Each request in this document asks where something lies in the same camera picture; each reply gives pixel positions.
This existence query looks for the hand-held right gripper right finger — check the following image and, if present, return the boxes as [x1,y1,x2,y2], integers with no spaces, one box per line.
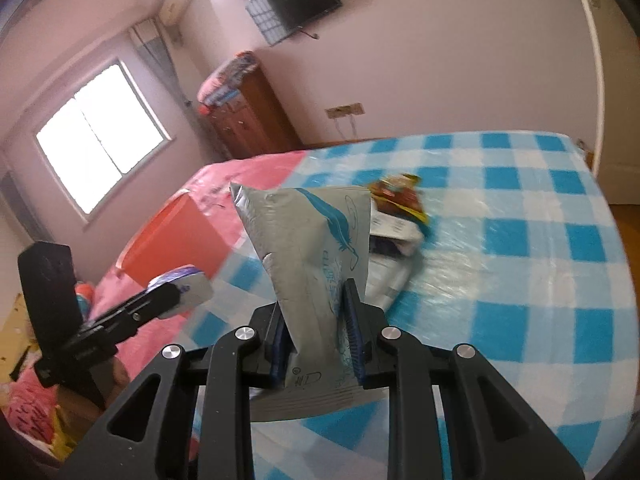
[341,277,586,480]

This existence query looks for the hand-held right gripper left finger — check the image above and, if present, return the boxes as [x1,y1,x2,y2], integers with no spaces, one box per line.
[60,302,293,480]

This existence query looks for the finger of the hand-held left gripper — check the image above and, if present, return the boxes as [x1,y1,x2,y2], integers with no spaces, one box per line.
[85,285,181,341]

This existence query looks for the crushed white bottle blue foil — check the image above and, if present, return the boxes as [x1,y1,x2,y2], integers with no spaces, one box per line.
[146,266,214,320]

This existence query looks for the orange plastic bin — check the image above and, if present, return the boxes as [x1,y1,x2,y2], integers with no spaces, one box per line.
[120,192,226,288]

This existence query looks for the grey printed paper bag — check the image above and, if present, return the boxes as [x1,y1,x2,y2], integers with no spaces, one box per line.
[229,184,401,423]

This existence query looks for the orange blue floral pillow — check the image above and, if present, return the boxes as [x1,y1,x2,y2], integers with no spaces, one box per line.
[74,282,96,318]

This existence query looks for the white printed packet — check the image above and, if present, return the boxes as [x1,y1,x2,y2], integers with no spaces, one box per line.
[364,209,427,313]

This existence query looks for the grey checked curtain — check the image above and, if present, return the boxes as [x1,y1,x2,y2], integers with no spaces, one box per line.
[0,170,51,251]
[129,20,226,161]

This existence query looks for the pink printed bedspread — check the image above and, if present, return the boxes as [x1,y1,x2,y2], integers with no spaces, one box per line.
[0,152,313,461]

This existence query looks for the red yellow snack packet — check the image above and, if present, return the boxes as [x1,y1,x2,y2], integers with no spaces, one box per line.
[367,173,430,223]

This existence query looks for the window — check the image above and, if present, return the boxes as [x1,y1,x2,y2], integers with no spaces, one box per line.
[34,58,166,218]

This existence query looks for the wooden cabinet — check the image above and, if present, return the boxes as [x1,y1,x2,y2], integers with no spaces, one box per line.
[205,66,303,161]

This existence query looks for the folded pink blankets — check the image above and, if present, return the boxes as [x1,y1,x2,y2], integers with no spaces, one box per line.
[196,51,261,111]

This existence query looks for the white air conditioner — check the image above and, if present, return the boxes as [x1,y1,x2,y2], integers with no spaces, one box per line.
[160,0,206,26]

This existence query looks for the white door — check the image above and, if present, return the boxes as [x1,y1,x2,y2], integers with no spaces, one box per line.
[575,0,640,181]

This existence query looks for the white socket cable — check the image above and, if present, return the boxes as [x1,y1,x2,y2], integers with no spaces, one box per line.
[335,117,361,141]

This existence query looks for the wall socket strip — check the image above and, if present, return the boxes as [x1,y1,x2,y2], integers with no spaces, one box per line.
[325,103,364,119]

